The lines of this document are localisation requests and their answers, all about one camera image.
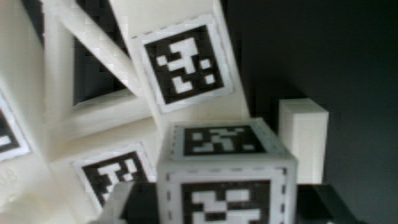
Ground white tagged cube edge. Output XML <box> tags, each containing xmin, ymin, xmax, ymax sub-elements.
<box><xmin>156</xmin><ymin>118</ymin><xmax>297</xmax><ymax>224</ymax></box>

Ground white chair back part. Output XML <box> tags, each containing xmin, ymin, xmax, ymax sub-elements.
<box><xmin>0</xmin><ymin>0</ymin><xmax>249</xmax><ymax>224</ymax></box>

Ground white chair seat part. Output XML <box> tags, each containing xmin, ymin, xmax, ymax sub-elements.
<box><xmin>279</xmin><ymin>98</ymin><xmax>329</xmax><ymax>184</ymax></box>

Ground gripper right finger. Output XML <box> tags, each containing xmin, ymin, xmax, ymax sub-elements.
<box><xmin>309</xmin><ymin>185</ymin><xmax>357</xmax><ymax>224</ymax></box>

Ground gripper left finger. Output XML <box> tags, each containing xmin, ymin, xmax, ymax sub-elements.
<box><xmin>87</xmin><ymin>182</ymin><xmax>135</xmax><ymax>224</ymax></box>

